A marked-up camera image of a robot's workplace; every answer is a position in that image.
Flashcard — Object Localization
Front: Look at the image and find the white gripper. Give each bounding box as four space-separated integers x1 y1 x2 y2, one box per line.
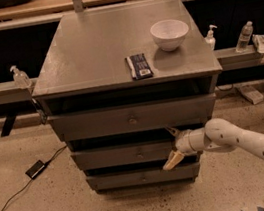
162 126 211 171

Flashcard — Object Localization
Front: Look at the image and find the grey drawer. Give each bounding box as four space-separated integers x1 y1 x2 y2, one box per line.
72 138 176 171
48 93 216 142
86 162 200 191

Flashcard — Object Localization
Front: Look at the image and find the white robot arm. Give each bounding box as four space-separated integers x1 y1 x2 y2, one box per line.
163 118 264 171

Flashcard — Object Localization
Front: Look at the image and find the grey top drawer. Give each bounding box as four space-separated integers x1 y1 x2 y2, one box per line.
48 93 216 142

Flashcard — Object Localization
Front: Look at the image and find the grey bottom drawer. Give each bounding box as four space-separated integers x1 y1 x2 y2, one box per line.
86 162 200 191

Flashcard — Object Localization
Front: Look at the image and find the grey drawer cabinet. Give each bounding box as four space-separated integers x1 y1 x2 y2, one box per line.
19 0 241 207

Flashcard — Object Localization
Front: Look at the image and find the blue snack bar packet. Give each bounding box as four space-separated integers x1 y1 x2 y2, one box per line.
126 53 154 80

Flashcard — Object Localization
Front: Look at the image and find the grey brick on floor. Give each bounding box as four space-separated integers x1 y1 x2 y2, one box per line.
237 85 264 105

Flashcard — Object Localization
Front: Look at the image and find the white ceramic bowl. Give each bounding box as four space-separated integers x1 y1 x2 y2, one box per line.
150 19 189 52

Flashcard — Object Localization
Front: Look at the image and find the clear pump bottle right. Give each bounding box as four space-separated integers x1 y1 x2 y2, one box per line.
204 24 217 50

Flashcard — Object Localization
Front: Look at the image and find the clear pump bottle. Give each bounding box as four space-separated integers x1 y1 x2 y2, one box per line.
10 65 33 89
204 24 217 50

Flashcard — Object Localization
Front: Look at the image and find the clear water bottle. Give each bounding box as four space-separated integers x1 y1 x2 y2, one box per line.
235 21 253 53

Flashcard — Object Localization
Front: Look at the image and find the black power adapter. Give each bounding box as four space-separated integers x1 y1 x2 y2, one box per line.
25 160 45 180

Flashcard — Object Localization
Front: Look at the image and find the clear pump bottle left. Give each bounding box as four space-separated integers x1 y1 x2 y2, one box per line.
10 65 33 89

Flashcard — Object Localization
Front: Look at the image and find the black adapter cable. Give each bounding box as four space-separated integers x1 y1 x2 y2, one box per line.
0 144 79 211

